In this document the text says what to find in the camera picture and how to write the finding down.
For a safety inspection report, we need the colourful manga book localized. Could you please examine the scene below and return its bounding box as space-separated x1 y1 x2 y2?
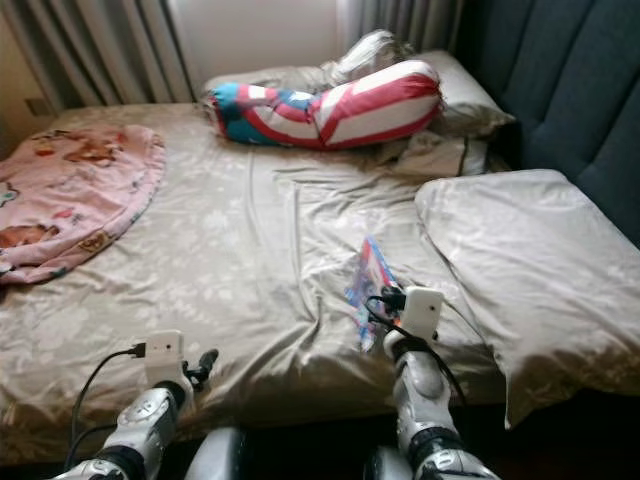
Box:
345 236 401 351

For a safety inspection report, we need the pink cartoon print blanket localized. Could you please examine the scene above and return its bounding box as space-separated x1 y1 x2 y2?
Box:
0 123 166 286

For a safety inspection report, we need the silver left robot leg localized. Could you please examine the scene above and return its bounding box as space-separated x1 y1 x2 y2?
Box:
185 428 241 480

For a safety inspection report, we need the grey floral bed sheet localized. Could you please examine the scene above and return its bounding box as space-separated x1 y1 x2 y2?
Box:
0 98 561 466

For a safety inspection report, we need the large grey floral pillow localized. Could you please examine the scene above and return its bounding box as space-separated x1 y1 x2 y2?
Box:
415 168 640 429

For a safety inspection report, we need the grey dark-trimmed pillow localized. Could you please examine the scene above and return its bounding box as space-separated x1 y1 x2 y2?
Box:
380 130 491 181

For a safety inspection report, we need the red white blue bolster pillow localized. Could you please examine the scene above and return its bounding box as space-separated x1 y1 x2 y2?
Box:
208 60 443 151

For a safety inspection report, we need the shiny silver pillow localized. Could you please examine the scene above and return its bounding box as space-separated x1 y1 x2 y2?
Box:
325 30 411 86

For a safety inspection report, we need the dark blue padded headboard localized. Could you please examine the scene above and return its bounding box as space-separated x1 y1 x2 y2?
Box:
455 0 640 246

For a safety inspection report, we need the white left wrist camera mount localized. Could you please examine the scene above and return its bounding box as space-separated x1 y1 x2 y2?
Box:
143 331 184 386

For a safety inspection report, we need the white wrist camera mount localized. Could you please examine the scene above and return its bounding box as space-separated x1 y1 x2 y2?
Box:
143 331 184 386
400 286 444 341

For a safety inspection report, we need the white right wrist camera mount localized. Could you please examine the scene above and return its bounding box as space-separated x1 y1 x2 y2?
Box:
400 286 444 341

